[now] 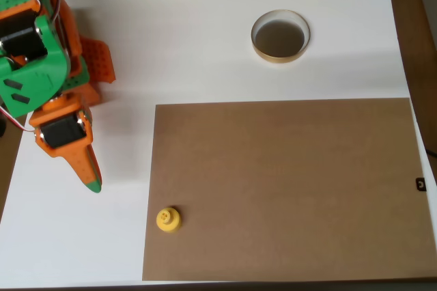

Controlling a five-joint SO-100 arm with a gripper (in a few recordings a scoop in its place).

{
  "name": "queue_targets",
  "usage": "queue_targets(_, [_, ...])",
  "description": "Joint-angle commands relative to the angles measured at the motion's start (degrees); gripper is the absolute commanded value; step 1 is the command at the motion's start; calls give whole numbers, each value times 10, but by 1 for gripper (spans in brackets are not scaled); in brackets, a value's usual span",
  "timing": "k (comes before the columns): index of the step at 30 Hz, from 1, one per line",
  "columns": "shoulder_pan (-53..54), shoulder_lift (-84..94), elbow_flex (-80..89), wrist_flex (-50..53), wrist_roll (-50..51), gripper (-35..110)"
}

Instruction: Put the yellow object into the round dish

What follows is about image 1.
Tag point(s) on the orange gripper, black servo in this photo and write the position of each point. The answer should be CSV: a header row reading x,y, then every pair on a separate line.
x,y
61,132

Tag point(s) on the small yellow plastic piece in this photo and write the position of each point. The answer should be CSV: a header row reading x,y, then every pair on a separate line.
x,y
168,221

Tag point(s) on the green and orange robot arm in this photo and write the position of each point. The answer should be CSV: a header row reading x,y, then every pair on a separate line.
x,y
34,76

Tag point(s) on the round clear shallow dish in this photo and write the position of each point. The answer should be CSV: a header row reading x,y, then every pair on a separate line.
x,y
280,41

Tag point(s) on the white board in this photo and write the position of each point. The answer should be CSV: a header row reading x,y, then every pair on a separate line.
x,y
205,14

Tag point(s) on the brown cardboard sheet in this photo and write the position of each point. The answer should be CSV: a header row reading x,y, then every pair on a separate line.
x,y
290,185

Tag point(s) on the small black square marker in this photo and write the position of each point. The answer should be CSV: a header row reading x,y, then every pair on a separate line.
x,y
421,184

